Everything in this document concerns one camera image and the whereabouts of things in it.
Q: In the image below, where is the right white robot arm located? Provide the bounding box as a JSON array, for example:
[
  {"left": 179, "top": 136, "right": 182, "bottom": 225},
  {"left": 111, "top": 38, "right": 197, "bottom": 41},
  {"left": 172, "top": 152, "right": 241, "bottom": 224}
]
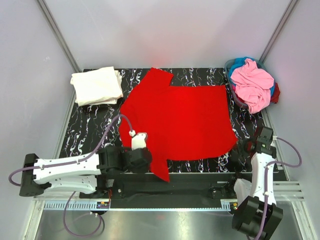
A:
[{"left": 227, "top": 126, "right": 283, "bottom": 240}]

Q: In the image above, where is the right aluminium frame post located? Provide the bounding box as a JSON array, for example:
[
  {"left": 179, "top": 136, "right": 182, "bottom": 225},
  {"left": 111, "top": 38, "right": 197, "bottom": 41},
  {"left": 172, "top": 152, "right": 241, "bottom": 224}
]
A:
[{"left": 259, "top": 0, "right": 300, "bottom": 63}]

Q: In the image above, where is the left aluminium frame post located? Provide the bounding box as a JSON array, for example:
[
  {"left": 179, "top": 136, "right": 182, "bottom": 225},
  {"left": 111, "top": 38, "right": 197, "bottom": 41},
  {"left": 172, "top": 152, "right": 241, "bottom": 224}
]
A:
[{"left": 35, "top": 0, "right": 81, "bottom": 73}]

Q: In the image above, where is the grey laundry basket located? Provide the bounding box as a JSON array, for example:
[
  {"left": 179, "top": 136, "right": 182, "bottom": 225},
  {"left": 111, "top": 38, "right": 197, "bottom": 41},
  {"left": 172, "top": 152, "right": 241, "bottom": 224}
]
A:
[{"left": 223, "top": 57, "right": 266, "bottom": 110}]

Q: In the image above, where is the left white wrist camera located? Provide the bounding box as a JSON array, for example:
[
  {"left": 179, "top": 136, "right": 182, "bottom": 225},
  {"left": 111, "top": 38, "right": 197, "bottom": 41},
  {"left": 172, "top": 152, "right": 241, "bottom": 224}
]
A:
[{"left": 129, "top": 130, "right": 148, "bottom": 150}]

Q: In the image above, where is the aluminium frame post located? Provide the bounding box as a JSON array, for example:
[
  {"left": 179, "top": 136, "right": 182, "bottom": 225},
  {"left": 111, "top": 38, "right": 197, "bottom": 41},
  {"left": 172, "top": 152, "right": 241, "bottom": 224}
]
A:
[
  {"left": 35, "top": 0, "right": 81, "bottom": 73},
  {"left": 259, "top": 0, "right": 300, "bottom": 63}
]

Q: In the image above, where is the slotted grey cable duct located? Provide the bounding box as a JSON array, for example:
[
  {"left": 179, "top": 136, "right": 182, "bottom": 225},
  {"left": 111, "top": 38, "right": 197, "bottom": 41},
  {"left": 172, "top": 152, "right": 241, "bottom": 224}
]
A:
[{"left": 43, "top": 199, "right": 232, "bottom": 211}]

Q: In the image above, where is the left small circuit board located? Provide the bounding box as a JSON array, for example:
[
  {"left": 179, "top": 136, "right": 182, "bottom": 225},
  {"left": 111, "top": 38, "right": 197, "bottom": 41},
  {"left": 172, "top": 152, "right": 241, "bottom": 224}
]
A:
[{"left": 96, "top": 201, "right": 110, "bottom": 209}]

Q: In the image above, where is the blue t-shirt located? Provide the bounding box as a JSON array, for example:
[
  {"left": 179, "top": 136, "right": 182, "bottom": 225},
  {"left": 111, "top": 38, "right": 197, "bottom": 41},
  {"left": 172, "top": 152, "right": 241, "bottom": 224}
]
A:
[{"left": 228, "top": 56, "right": 276, "bottom": 97}]

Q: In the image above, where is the dark red t-shirt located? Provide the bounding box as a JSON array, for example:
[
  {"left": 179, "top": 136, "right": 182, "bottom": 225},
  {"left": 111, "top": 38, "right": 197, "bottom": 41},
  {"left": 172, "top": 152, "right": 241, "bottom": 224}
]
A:
[{"left": 270, "top": 82, "right": 281, "bottom": 104}]

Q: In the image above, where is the folded white t-shirt stack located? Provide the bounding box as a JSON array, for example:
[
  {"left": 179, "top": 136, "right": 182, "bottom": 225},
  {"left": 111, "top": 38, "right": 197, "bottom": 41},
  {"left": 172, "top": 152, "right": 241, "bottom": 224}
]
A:
[{"left": 70, "top": 66, "right": 124, "bottom": 107}]

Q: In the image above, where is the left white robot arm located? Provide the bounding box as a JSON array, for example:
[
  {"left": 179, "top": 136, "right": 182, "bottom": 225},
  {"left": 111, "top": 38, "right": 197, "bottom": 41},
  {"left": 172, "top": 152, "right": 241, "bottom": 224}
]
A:
[{"left": 19, "top": 146, "right": 152, "bottom": 199}]

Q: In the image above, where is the pink t-shirt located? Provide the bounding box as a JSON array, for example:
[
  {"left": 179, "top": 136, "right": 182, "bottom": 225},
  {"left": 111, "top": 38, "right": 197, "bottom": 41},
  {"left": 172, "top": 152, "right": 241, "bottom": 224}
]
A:
[{"left": 229, "top": 57, "right": 275, "bottom": 115}]

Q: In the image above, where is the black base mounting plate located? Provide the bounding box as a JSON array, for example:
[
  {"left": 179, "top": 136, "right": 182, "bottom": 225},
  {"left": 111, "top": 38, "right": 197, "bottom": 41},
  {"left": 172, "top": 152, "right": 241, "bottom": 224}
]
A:
[{"left": 79, "top": 172, "right": 252, "bottom": 202}]

